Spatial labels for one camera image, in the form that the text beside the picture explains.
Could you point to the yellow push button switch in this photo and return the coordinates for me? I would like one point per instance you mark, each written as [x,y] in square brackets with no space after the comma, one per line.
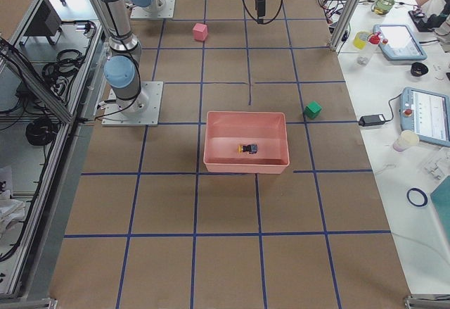
[249,148]

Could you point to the pink cube centre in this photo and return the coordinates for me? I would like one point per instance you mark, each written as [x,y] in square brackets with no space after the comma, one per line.
[200,32]

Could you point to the yellow tape roll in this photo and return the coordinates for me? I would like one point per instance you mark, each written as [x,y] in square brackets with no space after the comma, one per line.
[361,39]

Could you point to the green cube near bin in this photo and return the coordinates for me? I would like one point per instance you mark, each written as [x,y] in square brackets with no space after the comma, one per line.
[312,110]

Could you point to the squeeze bottle red cap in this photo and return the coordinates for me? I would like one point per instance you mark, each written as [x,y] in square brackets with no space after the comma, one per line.
[371,45]

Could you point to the pink plastic bin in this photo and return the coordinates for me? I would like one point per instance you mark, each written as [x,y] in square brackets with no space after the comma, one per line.
[226,130]

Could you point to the teach pendant far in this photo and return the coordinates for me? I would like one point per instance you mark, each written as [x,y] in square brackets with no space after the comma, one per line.
[401,45]

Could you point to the teach pendant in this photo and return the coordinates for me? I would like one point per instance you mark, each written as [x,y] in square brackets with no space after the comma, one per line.
[425,113]
[401,45]

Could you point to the black power adapter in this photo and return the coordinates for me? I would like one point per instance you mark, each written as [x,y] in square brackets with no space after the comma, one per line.
[372,120]

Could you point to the black round cap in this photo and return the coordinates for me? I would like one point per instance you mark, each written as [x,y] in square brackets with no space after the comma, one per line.
[418,69]

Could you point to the white paper cup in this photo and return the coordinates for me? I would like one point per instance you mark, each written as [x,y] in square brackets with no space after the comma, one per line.
[406,140]

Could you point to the teach pendant near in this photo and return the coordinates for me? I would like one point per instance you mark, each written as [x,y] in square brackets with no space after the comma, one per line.
[425,113]

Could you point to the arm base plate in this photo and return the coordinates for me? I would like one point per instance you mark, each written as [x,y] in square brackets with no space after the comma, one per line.
[144,111]
[138,13]

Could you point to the aluminium frame post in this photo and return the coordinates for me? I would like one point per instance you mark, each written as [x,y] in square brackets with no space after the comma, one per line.
[342,23]

